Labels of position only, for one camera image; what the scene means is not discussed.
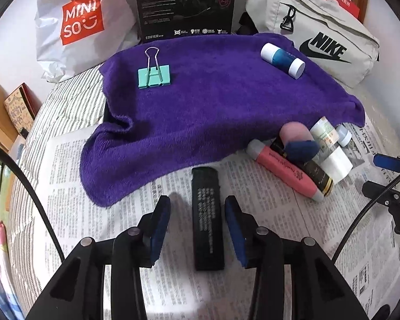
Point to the navy makeup sponge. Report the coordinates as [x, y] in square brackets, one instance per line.
[303, 149]

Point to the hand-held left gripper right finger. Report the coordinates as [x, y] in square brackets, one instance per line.
[233, 233]

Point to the pink makeup sponge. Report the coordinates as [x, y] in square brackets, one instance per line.
[295, 133]

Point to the newspaper sheet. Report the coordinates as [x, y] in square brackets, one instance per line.
[120, 213]

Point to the pink cartoon cloth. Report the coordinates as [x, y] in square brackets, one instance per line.
[0, 266]

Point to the black headphone box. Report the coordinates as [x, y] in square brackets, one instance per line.
[186, 3]

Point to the white tube with clear cap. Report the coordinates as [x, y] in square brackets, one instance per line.
[333, 155]

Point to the striped bed sheet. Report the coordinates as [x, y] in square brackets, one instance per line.
[43, 133]

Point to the white shopping bag red label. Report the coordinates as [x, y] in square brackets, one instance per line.
[80, 23]

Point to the pink lip balm tube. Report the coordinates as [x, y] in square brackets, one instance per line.
[286, 170]

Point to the teal binder clip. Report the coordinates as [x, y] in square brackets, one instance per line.
[154, 76]

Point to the patterned brown box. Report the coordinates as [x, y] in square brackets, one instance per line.
[20, 111]

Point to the purple towel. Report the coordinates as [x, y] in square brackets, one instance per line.
[213, 106]

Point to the small bottle with pale cap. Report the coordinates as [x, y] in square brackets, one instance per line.
[345, 135]

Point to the black and gold tube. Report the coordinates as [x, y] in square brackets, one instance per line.
[315, 170]

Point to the black rectangular stick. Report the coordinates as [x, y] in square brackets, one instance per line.
[207, 216]

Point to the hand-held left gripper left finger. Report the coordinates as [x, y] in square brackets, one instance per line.
[161, 226]

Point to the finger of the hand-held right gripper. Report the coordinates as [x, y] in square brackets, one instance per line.
[380, 191]
[386, 162]

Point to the blue and white bottle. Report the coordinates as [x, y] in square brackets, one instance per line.
[281, 59]

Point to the beige waist bag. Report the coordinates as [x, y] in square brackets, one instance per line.
[320, 33]

